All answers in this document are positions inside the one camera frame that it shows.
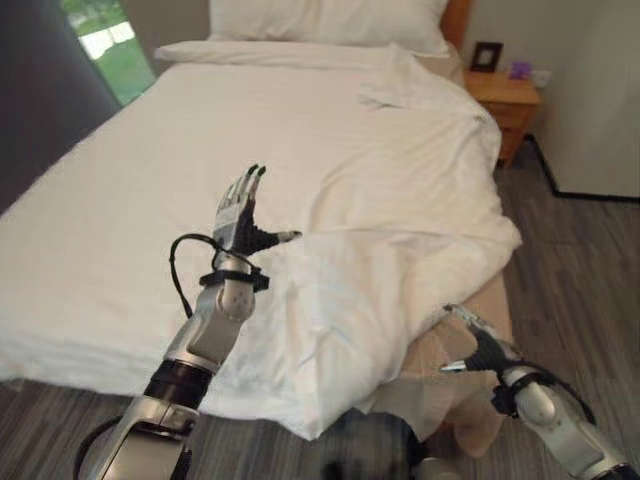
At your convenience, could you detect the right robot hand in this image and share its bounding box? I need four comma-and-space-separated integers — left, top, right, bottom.
439, 303, 525, 374

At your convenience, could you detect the window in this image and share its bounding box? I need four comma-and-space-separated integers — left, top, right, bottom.
60, 0, 157, 108

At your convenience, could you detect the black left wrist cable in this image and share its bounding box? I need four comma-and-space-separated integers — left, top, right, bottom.
168, 233, 227, 319

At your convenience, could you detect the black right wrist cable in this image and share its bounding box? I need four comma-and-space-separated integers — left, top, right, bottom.
519, 358, 597, 426

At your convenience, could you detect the white duvet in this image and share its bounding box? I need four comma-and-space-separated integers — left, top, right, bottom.
202, 42, 524, 441

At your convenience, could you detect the white flat bed sheet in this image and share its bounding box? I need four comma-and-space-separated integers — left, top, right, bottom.
0, 39, 401, 396

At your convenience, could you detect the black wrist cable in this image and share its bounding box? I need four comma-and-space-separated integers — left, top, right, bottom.
168, 233, 227, 319
519, 358, 597, 426

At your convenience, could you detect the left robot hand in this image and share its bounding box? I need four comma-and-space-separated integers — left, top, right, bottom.
212, 163, 303, 257

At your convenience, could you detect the wooden headboard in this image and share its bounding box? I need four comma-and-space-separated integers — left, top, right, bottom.
439, 0, 472, 51

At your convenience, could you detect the wooden nightstand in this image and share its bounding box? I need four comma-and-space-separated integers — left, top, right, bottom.
462, 68, 543, 169

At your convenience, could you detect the bed with beige base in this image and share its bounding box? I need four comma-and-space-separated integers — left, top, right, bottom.
0, 39, 516, 459

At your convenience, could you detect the black picture frame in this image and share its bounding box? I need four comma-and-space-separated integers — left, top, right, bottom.
471, 41, 504, 73

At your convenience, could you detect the grey curtain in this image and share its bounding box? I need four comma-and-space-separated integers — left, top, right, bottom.
0, 0, 123, 216

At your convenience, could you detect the white pillow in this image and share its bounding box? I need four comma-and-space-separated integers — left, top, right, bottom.
207, 0, 451, 57

